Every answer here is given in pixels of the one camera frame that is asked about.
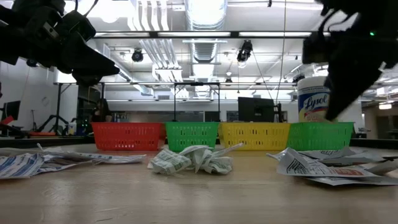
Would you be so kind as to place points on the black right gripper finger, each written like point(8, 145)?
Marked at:
point(357, 84)
point(335, 81)

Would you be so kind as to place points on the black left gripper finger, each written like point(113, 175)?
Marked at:
point(90, 60)
point(87, 80)

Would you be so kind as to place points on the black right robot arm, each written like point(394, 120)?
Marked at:
point(373, 15)

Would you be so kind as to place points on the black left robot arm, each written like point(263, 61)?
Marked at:
point(12, 37)

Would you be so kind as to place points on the person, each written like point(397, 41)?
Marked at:
point(101, 112)

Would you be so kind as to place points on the Lysol wipes canister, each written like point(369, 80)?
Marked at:
point(311, 105)

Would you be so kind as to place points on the black hanging lamp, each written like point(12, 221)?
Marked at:
point(299, 78)

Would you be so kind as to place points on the green plastic basket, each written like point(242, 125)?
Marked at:
point(191, 135)
point(320, 137)

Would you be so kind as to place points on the red plastic basket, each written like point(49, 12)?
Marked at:
point(124, 137)

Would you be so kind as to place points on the orange strip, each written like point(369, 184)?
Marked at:
point(42, 134)

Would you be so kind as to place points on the black computer monitor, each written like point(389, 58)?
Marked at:
point(11, 110)
point(255, 109)

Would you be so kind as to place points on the red flat object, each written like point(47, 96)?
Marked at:
point(7, 120)

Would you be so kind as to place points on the yellow plastic basket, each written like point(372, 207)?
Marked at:
point(255, 137)

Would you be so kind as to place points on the black hanging camera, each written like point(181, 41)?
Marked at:
point(137, 56)
point(32, 63)
point(245, 49)

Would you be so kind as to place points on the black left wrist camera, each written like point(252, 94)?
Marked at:
point(79, 26)

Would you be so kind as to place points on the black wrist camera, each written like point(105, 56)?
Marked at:
point(315, 48)
point(79, 26)

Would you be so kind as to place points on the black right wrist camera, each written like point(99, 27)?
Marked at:
point(315, 48)

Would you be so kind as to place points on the black background workstation frame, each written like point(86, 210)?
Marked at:
point(58, 105)

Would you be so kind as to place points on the black table edge rail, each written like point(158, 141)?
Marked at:
point(46, 142)

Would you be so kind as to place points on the black overhead frame beam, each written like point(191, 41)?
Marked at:
point(234, 34)

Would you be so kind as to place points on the silver ventilation duct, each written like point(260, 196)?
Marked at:
point(205, 18)

